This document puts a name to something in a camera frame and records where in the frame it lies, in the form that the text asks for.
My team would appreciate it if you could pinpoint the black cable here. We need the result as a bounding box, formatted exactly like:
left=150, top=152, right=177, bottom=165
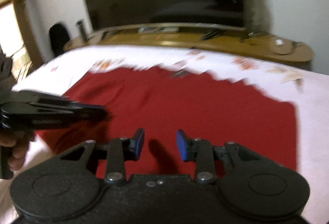
left=239, top=31, right=307, bottom=55

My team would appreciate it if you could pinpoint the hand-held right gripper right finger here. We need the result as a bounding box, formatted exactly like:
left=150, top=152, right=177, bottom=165
left=176, top=130, right=251, bottom=185

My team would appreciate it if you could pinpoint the dark thermos bottle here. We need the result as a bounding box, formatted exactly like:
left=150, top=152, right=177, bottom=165
left=76, top=20, right=89, bottom=41

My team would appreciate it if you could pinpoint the black remote control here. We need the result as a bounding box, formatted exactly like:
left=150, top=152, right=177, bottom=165
left=200, top=29, right=227, bottom=40

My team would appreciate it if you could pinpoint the person's left hand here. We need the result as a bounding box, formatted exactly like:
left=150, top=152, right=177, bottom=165
left=0, top=132, right=35, bottom=171

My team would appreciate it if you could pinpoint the wooden television cabinet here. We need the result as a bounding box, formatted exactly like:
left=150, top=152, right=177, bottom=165
left=63, top=24, right=315, bottom=71

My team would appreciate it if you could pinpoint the dark grey cloth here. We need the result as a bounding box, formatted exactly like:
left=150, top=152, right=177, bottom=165
left=0, top=54, right=14, bottom=87

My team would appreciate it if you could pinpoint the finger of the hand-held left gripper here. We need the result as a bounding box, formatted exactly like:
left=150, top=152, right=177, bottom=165
left=60, top=112, right=109, bottom=125
left=60, top=101, right=107, bottom=115

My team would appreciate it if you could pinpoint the black chair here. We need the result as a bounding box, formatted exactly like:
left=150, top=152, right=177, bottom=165
left=49, top=22, right=73, bottom=58

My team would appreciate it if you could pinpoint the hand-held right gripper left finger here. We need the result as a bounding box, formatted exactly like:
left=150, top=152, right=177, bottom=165
left=59, top=129, right=145, bottom=186

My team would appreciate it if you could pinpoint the floral white bed sheet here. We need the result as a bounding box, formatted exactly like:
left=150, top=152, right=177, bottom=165
left=0, top=44, right=329, bottom=224

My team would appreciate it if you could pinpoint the grey set-top box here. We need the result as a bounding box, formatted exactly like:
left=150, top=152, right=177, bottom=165
left=137, top=26, right=180, bottom=34

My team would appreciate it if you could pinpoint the wooden window frame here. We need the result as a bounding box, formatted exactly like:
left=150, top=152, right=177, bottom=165
left=0, top=0, right=45, bottom=79

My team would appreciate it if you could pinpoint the red knitted sweater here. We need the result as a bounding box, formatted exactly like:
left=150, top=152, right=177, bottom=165
left=35, top=66, right=299, bottom=176

